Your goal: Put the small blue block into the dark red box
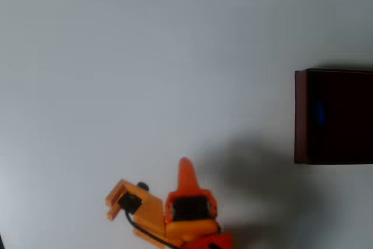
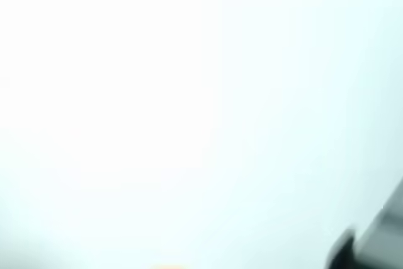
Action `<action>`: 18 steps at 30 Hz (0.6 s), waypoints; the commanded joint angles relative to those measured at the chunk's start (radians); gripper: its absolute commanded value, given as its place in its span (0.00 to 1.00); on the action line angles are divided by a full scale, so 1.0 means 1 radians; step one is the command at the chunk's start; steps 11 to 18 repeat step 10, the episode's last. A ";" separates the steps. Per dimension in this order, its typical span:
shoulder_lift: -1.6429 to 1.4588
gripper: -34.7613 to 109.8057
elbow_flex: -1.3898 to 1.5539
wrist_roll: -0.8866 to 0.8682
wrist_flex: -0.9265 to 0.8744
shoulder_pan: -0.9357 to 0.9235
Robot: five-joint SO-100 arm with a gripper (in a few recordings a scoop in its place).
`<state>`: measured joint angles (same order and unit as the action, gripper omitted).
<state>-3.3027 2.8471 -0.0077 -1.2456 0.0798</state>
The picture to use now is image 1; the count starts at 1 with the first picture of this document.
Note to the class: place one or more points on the orange camera mount bracket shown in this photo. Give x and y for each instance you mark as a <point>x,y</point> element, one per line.
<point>150,214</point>

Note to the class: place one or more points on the dark brown box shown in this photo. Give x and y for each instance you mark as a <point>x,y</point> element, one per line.
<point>338,132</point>

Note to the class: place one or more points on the blue lego brick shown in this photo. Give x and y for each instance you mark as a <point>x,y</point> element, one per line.
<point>321,112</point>

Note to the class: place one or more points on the red-orange robot arm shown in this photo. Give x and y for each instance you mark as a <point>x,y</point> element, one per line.
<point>215,241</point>

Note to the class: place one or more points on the black camera module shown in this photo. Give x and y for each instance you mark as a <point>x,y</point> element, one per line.
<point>130,202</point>

